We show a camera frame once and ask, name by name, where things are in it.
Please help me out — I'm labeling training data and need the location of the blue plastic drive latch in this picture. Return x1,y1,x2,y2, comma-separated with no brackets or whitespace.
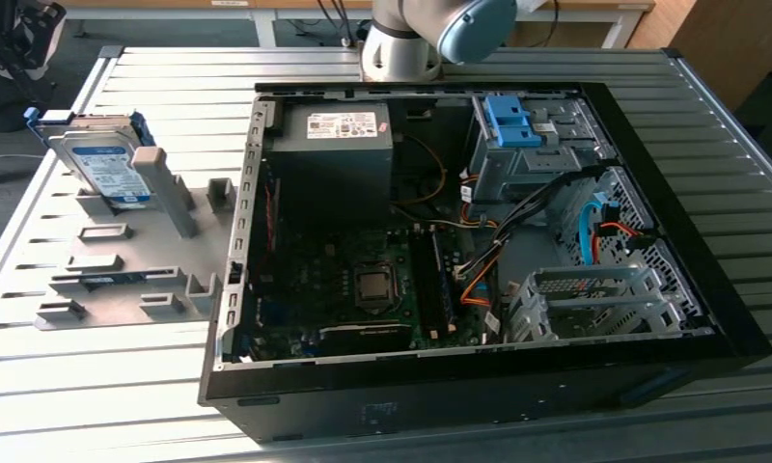
481,95,545,149

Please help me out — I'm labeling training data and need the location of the grey power supply unit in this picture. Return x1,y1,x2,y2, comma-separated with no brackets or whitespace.
266,99,397,228

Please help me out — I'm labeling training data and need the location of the black cable bundle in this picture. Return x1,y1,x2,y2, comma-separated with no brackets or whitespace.
488,165,605,248

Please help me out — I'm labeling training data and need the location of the brown wooden cabinet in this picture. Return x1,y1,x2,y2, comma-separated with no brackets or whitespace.
626,0,772,112

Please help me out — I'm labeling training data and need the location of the hard disk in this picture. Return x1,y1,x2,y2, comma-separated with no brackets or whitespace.
23,109,159,212

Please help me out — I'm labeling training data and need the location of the green motherboard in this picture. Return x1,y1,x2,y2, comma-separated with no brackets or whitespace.
249,226,490,361

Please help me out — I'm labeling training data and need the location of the silver disk bay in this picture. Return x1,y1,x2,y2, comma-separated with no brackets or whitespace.
500,262,689,343

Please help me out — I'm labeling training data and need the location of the orange wire bundle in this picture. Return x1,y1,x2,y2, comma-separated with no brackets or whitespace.
457,259,497,309

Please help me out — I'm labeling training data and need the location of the grey metal drive cage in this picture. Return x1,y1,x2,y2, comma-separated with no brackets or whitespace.
468,94,618,204

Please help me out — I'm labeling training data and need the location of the grey parts rack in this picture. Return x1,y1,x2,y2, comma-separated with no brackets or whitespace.
34,147,238,332

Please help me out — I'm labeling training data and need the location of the thin orange wire loop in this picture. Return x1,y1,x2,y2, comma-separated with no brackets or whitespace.
389,134,449,207

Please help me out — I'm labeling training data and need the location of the black open PC case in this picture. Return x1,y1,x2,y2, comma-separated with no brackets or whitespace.
195,80,772,445

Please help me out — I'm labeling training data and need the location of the white desk with wooden top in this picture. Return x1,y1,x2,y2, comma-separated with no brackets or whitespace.
37,0,657,49

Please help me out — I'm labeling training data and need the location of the light blue data wire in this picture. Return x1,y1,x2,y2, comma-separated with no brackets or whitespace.
577,190,622,267

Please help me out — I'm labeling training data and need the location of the black graphics card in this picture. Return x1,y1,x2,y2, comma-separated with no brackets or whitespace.
317,322,414,357

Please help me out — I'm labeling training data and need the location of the silver CPU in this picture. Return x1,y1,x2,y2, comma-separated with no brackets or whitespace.
357,272,393,301

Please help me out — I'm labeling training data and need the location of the blue RAM stick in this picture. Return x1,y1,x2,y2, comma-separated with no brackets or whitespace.
79,273,147,291

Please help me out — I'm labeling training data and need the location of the CPU socket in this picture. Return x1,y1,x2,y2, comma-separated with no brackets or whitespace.
349,259,405,315

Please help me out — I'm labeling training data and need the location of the black mesh waste basket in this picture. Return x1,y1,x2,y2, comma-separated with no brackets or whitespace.
0,67,41,134

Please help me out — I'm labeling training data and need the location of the red wire with black plug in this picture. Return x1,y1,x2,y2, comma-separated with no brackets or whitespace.
592,220,658,253

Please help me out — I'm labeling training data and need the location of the white yellow wire bundle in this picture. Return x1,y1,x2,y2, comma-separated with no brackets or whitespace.
389,203,497,232

